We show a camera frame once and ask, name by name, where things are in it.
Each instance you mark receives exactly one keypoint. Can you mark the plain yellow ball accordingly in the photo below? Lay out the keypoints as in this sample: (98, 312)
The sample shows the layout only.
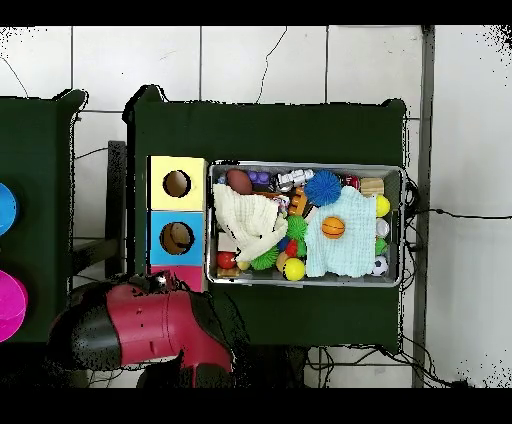
(294, 269)

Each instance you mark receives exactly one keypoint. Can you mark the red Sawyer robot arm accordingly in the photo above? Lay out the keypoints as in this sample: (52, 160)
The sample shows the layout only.
(152, 320)

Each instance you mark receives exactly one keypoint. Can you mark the cream muslin cloth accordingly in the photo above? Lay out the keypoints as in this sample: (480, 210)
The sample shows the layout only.
(248, 220)

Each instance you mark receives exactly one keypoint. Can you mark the silver mesh bin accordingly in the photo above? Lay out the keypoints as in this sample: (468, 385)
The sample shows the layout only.
(394, 180)

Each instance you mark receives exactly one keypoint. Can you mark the orange toy basketball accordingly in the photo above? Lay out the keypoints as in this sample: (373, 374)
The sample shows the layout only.
(333, 227)

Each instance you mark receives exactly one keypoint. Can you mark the yellow ball with white seam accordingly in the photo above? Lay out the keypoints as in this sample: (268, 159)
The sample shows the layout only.
(383, 206)

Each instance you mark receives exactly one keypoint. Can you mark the wooden box with three holes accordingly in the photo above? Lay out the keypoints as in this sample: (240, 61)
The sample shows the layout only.
(160, 200)

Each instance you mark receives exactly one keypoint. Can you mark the magenta round disc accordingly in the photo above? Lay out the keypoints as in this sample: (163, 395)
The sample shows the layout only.
(12, 304)

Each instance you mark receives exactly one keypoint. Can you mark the blue round disc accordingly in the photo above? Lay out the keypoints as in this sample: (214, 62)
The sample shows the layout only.
(8, 208)

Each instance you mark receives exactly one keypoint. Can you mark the grey metal post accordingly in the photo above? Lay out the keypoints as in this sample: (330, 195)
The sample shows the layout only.
(424, 280)

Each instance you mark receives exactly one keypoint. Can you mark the silver toy robot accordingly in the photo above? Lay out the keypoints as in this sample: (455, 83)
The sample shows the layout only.
(294, 178)

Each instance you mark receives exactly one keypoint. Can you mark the small toy soccer ball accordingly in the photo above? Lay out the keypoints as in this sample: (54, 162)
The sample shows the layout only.
(380, 266)

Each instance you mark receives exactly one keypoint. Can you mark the light blue muslin cloth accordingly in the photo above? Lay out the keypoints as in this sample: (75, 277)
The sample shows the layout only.
(348, 252)

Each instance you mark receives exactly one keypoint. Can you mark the dark green table cloth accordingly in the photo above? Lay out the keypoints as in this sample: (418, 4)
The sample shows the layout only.
(40, 160)
(280, 132)

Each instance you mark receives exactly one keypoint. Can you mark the brown toy football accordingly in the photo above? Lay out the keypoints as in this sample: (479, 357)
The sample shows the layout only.
(239, 181)

